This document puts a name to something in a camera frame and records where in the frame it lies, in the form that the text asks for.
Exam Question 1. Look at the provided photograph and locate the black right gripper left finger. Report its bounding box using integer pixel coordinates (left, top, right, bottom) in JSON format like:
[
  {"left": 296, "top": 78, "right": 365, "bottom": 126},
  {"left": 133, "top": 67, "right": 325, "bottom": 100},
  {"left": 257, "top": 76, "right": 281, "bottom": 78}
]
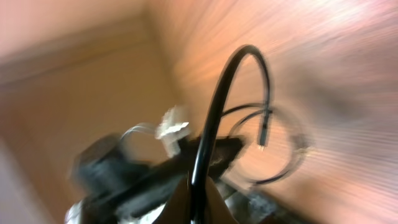
[{"left": 153, "top": 177, "right": 190, "bottom": 224}]

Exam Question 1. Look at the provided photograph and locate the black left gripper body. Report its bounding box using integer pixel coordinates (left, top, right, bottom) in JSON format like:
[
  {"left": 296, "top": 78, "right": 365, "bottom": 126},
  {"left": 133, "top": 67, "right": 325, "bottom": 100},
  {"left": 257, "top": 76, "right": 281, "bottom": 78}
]
[{"left": 115, "top": 137, "right": 244, "bottom": 218}]

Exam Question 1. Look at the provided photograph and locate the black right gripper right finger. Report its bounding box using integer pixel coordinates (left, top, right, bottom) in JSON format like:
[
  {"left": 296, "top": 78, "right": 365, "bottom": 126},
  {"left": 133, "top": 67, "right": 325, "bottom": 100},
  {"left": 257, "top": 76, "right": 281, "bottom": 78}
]
[{"left": 204, "top": 177, "right": 238, "bottom": 224}]

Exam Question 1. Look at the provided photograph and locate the black usb cable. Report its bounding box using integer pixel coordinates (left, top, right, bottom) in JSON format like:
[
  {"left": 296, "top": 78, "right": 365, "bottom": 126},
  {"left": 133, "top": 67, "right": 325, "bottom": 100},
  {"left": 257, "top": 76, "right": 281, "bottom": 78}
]
[{"left": 188, "top": 44, "right": 308, "bottom": 224}]

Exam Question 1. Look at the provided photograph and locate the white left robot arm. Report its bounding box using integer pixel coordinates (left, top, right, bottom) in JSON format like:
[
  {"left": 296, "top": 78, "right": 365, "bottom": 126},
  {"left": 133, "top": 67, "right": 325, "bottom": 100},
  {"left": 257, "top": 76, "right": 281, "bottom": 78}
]
[{"left": 65, "top": 134, "right": 200, "bottom": 223}]

